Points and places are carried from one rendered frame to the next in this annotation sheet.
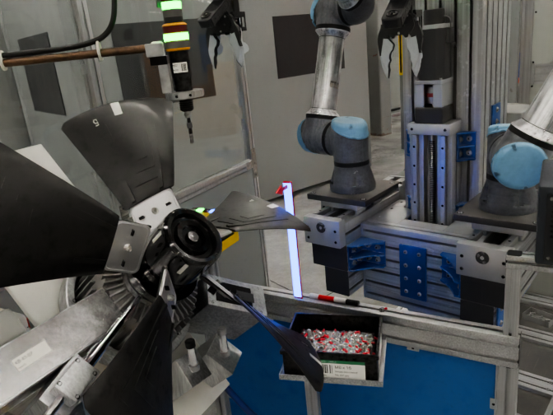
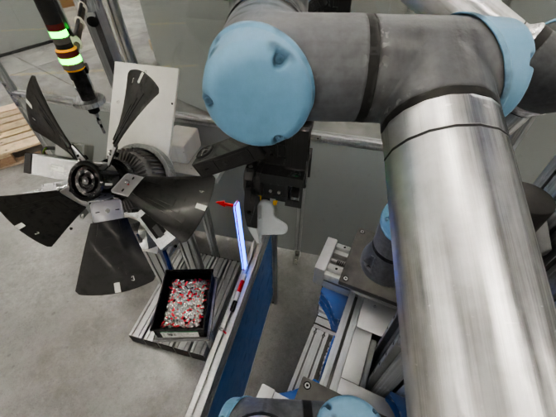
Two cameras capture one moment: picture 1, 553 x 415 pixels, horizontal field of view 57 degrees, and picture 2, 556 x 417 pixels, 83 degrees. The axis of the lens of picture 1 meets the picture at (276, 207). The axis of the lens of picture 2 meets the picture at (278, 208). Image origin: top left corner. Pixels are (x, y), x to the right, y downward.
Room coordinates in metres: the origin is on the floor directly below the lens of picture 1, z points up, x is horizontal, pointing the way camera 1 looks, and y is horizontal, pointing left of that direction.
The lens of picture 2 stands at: (1.19, -0.67, 1.83)
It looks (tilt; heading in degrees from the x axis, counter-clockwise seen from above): 46 degrees down; 73
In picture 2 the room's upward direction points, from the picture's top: straight up
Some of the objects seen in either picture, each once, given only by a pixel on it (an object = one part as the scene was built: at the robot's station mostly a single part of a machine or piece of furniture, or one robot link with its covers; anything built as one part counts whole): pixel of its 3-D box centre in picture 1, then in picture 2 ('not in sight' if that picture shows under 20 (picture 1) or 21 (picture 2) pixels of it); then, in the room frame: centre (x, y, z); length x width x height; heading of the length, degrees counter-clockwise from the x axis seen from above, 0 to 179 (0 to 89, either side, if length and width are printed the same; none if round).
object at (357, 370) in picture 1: (333, 345); (185, 302); (1.04, -0.10, 0.85); 0.22 x 0.17 x 0.07; 74
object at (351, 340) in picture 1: (335, 349); (186, 304); (1.03, -0.10, 0.83); 0.19 x 0.14 x 0.04; 74
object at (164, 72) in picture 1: (175, 70); (81, 81); (0.95, 0.15, 1.50); 0.09 x 0.07 x 0.10; 94
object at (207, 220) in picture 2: not in sight; (206, 218); (1.14, 0.68, 0.42); 0.04 x 0.04 x 0.83; 59
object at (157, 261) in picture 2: not in sight; (165, 275); (0.89, 0.30, 0.46); 0.09 x 0.05 x 0.91; 149
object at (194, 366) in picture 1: (192, 354); not in sight; (0.84, 0.19, 0.99); 0.02 x 0.02 x 0.06
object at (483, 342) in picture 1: (335, 314); (240, 299); (1.21, -0.13, 0.82); 0.90 x 0.04 x 0.08; 59
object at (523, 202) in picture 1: (508, 188); not in sight; (1.32, -0.63, 1.09); 0.15 x 0.15 x 0.10
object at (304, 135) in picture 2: (402, 10); (276, 157); (1.28, -0.34, 1.57); 0.09 x 0.08 x 0.12; 149
